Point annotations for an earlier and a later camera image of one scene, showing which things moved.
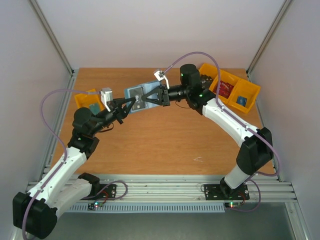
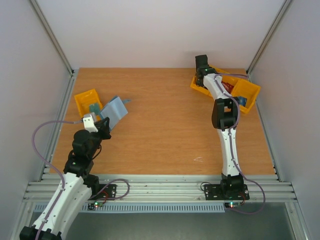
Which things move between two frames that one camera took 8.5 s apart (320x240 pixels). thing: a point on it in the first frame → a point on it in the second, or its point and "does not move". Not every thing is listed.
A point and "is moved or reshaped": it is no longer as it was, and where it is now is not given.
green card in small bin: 95,108 does not move
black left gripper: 120,112 → 101,125
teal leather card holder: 146,89 is moved or reshaped
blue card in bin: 241,101 does not move
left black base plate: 108,193 does not move
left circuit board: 94,206 does not move
